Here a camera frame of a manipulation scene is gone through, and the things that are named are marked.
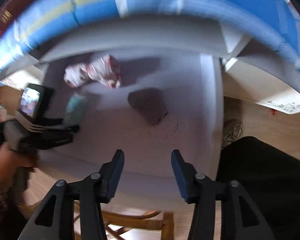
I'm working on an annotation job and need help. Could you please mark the wooden chair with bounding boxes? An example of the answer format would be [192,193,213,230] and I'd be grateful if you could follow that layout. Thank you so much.
[72,202,176,240]

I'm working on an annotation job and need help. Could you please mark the person left hand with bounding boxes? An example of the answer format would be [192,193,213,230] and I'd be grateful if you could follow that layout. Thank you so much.
[0,142,38,189]

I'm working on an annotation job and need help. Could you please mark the teal fluffy sock bundle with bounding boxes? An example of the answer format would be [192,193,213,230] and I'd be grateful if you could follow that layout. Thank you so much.
[63,93,87,126]

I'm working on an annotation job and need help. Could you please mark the grey lilac sock roll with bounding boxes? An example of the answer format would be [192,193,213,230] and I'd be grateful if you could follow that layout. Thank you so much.
[127,88,168,125]

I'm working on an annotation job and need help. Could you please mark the blue plaid tablecloth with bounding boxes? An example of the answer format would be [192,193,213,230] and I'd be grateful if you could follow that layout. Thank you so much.
[0,0,300,98]

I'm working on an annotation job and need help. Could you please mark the white cabinet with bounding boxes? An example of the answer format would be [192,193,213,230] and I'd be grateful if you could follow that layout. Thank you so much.
[0,15,300,114]

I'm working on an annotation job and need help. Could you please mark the white drawer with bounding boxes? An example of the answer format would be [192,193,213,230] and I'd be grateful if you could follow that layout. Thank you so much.
[39,49,223,211]

